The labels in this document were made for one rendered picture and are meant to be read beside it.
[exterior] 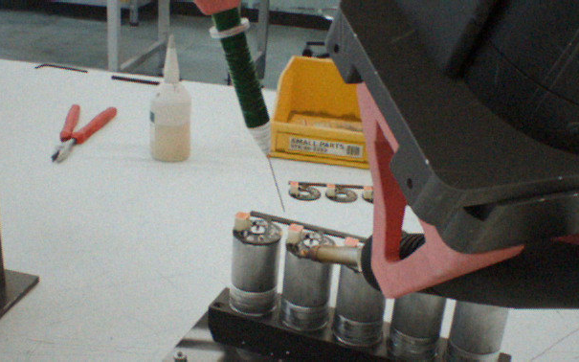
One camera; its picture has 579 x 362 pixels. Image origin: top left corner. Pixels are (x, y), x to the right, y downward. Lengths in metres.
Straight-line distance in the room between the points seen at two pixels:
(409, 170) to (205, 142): 0.49
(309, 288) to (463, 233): 0.18
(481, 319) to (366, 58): 0.18
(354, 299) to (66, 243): 0.21
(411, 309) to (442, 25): 0.18
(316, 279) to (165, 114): 0.27
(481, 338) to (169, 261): 0.20
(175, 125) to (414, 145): 0.44
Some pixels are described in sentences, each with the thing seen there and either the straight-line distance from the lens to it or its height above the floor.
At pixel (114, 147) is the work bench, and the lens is 0.63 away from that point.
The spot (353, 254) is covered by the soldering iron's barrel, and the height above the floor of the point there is 0.84.
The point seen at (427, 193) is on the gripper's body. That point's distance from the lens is 0.16.
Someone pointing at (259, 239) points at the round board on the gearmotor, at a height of 0.81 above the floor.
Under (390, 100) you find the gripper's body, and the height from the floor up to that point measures 0.93.
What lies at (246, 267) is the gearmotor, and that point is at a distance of 0.36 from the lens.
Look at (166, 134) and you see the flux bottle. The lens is 0.59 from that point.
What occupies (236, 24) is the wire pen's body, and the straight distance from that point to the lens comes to 0.29.
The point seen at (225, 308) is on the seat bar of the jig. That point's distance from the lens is 0.37.
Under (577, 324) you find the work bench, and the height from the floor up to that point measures 0.75.
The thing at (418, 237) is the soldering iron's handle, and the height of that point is 0.87.
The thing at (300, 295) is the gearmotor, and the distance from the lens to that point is 0.35.
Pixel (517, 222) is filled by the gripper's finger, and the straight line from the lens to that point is 0.18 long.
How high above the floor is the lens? 0.98
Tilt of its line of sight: 24 degrees down
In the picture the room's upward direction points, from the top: 5 degrees clockwise
